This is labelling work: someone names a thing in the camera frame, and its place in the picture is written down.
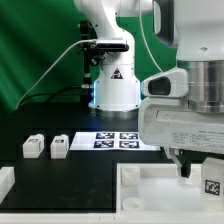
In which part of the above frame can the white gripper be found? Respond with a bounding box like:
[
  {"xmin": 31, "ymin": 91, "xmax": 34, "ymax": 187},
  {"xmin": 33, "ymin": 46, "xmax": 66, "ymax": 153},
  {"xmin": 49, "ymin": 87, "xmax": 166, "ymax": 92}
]
[{"xmin": 138, "ymin": 98, "xmax": 224, "ymax": 178}]

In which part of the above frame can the white square table top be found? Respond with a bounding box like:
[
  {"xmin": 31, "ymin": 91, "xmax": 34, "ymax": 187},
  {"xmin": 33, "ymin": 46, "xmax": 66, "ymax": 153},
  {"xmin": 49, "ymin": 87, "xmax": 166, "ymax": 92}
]
[{"xmin": 116, "ymin": 164, "xmax": 224, "ymax": 213}]

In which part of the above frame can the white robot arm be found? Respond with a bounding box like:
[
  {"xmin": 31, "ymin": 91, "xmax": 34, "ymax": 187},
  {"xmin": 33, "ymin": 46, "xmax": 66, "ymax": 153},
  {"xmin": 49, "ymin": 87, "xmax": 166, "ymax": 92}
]
[{"xmin": 73, "ymin": 0, "xmax": 224, "ymax": 177}]

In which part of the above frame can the white sheet with tags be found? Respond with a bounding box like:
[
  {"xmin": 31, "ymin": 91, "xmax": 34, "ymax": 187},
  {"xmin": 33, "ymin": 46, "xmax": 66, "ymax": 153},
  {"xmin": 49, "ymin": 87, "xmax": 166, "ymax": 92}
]
[{"xmin": 70, "ymin": 131, "xmax": 160, "ymax": 151}]

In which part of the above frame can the white obstacle fence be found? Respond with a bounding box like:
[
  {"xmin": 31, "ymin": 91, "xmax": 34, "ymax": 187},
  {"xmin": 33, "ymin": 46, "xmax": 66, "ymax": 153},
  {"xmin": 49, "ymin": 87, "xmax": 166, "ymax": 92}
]
[{"xmin": 0, "ymin": 166, "xmax": 224, "ymax": 224}]

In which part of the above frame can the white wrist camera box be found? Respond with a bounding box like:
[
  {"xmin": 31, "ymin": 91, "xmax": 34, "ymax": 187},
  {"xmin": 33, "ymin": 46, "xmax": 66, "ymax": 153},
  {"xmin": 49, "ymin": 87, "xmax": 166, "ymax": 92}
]
[{"xmin": 141, "ymin": 67, "xmax": 189, "ymax": 98}]

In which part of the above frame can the black camera on stand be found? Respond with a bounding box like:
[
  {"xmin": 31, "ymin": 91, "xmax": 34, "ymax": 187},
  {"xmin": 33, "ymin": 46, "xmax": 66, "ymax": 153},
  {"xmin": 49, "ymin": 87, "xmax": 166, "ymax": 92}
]
[{"xmin": 77, "ymin": 20, "xmax": 129, "ymax": 85}]

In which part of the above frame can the black cable on table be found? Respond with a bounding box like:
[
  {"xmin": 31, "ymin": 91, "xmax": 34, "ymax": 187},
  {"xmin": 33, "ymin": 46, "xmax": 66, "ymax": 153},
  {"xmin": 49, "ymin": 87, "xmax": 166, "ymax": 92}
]
[{"xmin": 18, "ymin": 85, "xmax": 94, "ymax": 108}]

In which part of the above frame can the white camera cable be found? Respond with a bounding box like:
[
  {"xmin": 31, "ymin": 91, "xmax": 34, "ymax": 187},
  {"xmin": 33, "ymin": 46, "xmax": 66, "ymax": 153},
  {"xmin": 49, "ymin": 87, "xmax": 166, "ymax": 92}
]
[{"xmin": 15, "ymin": 39, "xmax": 98, "ymax": 109}]

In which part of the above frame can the white cable behind robot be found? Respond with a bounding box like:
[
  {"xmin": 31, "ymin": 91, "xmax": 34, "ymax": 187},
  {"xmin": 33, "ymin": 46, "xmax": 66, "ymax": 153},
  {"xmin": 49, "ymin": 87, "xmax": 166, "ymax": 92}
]
[{"xmin": 138, "ymin": 0, "xmax": 164, "ymax": 73}]

